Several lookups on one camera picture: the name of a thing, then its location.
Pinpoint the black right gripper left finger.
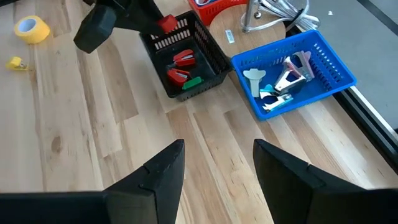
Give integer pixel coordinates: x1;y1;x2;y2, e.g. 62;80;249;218
105;139;186;224

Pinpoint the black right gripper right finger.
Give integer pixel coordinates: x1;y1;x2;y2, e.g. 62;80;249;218
253;139;369;224

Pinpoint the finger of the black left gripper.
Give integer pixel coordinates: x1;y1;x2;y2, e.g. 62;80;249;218
116;0;165;35

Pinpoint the yellow tape roll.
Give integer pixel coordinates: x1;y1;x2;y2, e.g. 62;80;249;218
13;14;51;45

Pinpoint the green mini stapler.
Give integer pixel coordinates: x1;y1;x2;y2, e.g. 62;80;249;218
181;76;205;91

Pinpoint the yellow mini stapler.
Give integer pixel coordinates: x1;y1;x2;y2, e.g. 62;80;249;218
4;55;29;72

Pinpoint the pink staple remover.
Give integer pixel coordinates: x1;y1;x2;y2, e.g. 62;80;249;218
273;50;315;96

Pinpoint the teal staple remover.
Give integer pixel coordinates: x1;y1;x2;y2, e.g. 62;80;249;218
243;67;295;113

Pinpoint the red plastic basket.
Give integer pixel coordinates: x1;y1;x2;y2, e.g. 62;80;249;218
187;0;249;27

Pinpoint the black plastic basket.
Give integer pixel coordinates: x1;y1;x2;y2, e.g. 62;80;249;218
139;10;233;103

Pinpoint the blue plastic basket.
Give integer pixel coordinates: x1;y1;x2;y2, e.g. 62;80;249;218
230;29;358;121

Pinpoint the black metal table frame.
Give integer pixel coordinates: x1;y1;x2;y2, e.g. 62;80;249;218
284;18;398;175

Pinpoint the clear lamp power cord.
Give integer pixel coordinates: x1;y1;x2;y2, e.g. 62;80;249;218
241;0;321;34

